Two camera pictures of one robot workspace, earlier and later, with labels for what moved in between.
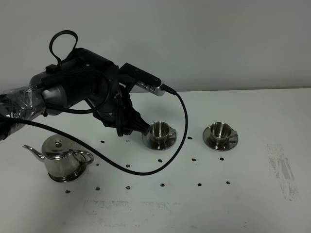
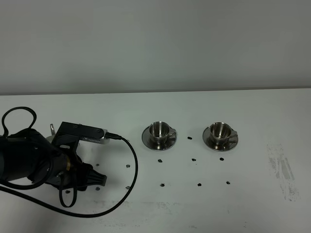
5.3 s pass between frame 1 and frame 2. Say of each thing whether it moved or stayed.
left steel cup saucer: stayed
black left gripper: moved
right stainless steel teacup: stayed
